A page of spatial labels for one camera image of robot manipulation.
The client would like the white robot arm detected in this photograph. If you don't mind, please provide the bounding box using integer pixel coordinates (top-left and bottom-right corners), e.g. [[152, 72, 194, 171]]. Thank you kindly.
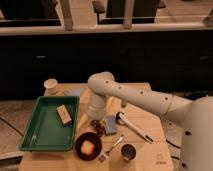
[[87, 72, 213, 171]]

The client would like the dark purple bowl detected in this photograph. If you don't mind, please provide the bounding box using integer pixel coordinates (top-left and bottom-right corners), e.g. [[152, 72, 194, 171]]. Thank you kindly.
[[75, 132, 102, 161]]

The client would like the yellow apple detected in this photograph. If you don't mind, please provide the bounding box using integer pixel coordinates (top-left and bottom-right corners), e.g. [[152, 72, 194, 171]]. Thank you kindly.
[[81, 141, 94, 155]]

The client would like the blue sponge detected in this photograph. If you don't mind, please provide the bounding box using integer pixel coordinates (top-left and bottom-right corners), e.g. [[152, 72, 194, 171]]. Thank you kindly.
[[105, 116, 117, 135]]

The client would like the metal fork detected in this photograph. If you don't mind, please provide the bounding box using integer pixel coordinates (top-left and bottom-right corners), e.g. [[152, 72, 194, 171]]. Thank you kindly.
[[99, 135, 124, 162]]

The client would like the wooden block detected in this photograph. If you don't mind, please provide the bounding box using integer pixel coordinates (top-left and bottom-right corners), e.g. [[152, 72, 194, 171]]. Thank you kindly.
[[56, 105, 72, 125]]

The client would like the metal cup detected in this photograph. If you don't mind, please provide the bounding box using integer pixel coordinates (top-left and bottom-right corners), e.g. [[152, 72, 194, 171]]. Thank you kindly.
[[121, 144, 136, 161]]

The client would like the green plastic tray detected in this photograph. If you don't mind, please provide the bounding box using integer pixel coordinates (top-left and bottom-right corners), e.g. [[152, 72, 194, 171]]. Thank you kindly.
[[19, 96, 79, 152]]

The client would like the white paper cup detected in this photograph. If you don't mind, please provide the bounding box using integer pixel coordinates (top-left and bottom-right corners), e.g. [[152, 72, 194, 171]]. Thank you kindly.
[[44, 78, 58, 95]]

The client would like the black cable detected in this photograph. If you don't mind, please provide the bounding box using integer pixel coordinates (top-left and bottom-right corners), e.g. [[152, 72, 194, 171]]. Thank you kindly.
[[0, 116, 25, 138]]

